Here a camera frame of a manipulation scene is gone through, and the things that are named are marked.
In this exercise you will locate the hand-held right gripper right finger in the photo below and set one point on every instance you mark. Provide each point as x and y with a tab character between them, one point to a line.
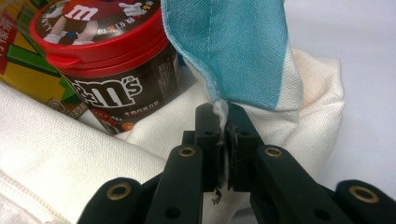
274	180

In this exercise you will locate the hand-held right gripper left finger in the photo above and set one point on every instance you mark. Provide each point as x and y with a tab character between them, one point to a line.
186	174

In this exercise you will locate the red lid candy jar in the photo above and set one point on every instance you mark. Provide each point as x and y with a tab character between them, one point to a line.
118	71

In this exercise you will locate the white patterned tote bag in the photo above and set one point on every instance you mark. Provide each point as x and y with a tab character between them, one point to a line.
62	155

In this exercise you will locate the yellow box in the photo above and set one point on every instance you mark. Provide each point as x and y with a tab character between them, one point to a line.
28	68

